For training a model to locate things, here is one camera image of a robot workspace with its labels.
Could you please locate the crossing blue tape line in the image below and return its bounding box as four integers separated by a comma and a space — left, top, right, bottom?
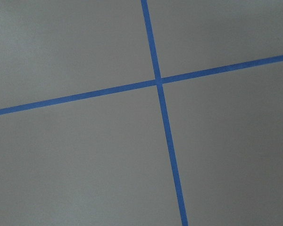
0, 55, 283, 115

